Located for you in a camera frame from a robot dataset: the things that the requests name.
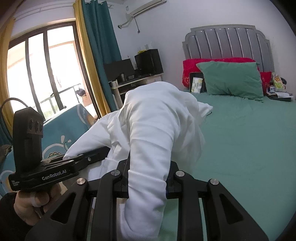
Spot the white hooded jacket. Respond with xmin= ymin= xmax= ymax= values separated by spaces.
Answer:
xmin=64 ymin=81 xmax=212 ymax=240

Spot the person's left hand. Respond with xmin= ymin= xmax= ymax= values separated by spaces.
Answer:
xmin=14 ymin=184 xmax=62 ymax=226

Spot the teal patterned table cloth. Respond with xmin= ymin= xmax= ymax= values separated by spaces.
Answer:
xmin=1 ymin=104 xmax=96 ymax=196

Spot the green bed with sheet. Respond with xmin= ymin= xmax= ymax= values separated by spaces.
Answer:
xmin=159 ymin=90 xmax=296 ymax=241

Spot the wooden desk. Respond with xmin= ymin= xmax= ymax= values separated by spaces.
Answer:
xmin=110 ymin=73 xmax=163 ymax=109

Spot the tablet with box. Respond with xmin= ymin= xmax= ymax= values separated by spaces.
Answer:
xmin=189 ymin=72 xmax=207 ymax=93

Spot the black computer monitor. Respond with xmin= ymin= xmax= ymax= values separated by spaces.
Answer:
xmin=104 ymin=59 xmax=135 ymax=82

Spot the black computer tower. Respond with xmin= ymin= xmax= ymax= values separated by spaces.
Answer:
xmin=134 ymin=49 xmax=163 ymax=75

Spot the green pillow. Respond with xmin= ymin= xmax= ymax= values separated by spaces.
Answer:
xmin=202 ymin=62 xmax=263 ymax=101

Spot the pile of books and snacks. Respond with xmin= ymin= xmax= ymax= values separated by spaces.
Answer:
xmin=266 ymin=72 xmax=293 ymax=102

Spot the teal curtain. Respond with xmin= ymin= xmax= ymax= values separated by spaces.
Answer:
xmin=82 ymin=1 xmax=121 ymax=111

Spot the small red pillow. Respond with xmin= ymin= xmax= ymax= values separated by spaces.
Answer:
xmin=260 ymin=71 xmax=272 ymax=95

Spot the grey padded headboard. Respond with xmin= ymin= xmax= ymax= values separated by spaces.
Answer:
xmin=183 ymin=24 xmax=274 ymax=72

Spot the yellow curtain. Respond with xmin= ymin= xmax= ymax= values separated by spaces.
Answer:
xmin=73 ymin=1 xmax=110 ymax=116

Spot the white air conditioner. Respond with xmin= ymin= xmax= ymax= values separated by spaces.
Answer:
xmin=125 ymin=0 xmax=167 ymax=17

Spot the window frame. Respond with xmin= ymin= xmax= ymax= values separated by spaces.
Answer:
xmin=7 ymin=21 xmax=101 ymax=121

